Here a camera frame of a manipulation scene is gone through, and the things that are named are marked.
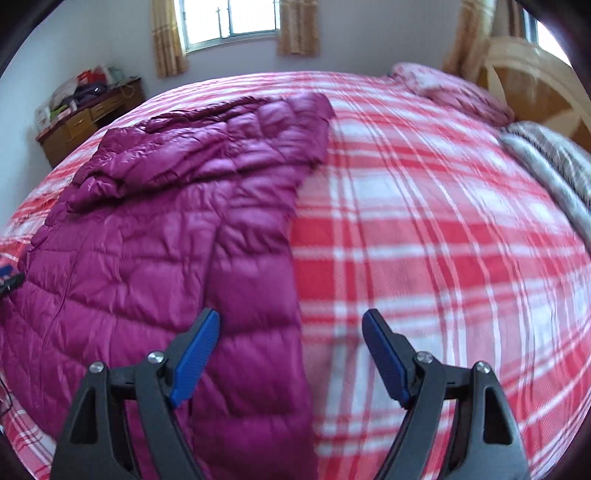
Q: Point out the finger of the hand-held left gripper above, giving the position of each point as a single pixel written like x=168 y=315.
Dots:
x=10 y=281

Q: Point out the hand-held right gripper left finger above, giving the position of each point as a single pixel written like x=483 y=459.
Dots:
x=194 y=356

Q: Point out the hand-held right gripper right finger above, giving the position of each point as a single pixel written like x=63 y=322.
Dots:
x=385 y=361

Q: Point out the magenta puffer jacket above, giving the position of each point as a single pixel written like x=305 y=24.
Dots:
x=138 y=258

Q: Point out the pile of bags and clothes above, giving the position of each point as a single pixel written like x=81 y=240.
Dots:
x=78 y=90

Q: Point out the bed with red plaid sheet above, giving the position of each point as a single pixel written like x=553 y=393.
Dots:
x=415 y=230

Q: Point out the brown wooden desk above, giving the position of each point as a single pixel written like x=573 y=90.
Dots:
x=60 y=138

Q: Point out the striped pillow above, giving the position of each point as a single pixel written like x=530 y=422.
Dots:
x=561 y=152

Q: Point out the pink folded blanket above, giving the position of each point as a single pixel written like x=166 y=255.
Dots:
x=452 y=92

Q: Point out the beige patterned curtain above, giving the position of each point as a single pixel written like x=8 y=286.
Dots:
x=168 y=41
x=466 y=41
x=298 y=27

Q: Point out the light wooden headboard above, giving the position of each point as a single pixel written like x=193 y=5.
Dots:
x=521 y=60

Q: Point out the sliding glass window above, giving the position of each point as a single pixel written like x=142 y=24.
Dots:
x=231 y=18

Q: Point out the large side window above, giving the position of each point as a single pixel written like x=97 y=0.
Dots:
x=547 y=34

